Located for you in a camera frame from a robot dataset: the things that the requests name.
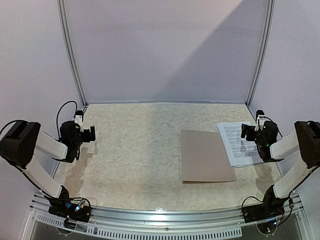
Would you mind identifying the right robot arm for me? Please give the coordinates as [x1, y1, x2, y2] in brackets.
[241, 120, 320, 218]

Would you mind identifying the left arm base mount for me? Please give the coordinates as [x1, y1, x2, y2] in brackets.
[46, 197, 92, 223]

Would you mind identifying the stack of printed papers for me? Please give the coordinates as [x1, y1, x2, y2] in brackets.
[217, 121, 263, 168]

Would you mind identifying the aluminium front rail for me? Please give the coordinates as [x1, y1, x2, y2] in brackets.
[29, 192, 305, 229]

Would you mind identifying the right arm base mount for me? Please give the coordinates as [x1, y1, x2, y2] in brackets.
[241, 200, 285, 223]

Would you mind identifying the brown paper folder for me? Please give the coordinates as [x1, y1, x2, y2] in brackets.
[180, 129, 237, 184]

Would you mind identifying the perforated white cable tray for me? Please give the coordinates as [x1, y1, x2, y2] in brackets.
[29, 213, 243, 240]

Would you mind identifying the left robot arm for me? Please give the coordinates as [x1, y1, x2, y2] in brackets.
[0, 119, 96, 217]

